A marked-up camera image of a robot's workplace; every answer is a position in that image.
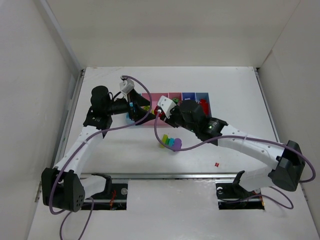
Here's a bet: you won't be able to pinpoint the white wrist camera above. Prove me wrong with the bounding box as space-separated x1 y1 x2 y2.
119 77 135 98
157 95 176 119

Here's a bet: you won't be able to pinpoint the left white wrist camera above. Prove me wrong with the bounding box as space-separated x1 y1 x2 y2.
119 77 135 98

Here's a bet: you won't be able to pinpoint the small pink bin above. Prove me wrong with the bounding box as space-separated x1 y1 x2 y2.
168 92 182 105

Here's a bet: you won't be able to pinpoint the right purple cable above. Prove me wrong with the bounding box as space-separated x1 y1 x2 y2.
153 109 316 210

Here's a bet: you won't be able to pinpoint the metal table rail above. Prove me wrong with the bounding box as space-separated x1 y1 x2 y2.
98 173 237 180

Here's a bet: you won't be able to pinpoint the lime tall lego brick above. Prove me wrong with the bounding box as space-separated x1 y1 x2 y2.
160 134 170 148

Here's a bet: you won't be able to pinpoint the light blue bin left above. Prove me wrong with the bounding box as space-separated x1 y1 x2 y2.
125 113 134 125

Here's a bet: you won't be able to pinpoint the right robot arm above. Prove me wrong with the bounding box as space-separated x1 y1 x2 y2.
157 96 305 192

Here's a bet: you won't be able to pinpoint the dark green lego piece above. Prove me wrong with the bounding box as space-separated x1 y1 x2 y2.
172 98 179 104

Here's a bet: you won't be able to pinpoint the red bricks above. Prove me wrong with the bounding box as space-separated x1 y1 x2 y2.
199 98 210 116

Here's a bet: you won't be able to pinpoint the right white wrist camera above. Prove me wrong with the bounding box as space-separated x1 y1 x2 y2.
157 95 176 119

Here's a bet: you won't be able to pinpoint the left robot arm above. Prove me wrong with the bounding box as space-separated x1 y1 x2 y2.
41 85 152 215

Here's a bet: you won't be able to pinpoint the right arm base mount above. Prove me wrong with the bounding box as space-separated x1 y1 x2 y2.
215 170 265 210

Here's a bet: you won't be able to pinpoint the lime lego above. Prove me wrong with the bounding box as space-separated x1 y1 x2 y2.
143 105 151 112

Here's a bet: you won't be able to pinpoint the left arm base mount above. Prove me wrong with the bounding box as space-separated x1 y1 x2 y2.
81 173 128 211

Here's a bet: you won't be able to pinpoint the red round flower lego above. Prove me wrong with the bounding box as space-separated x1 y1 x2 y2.
153 106 166 120

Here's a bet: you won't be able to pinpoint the large pink bin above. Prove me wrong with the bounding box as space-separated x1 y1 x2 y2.
140 92 169 127

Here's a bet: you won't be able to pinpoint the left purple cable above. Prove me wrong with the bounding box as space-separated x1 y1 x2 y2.
49 74 153 240

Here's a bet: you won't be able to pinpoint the purple cable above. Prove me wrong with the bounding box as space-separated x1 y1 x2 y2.
49 74 153 240
153 109 316 210

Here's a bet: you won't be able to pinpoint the lavender flower lego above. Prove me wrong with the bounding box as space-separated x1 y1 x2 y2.
172 138 182 152

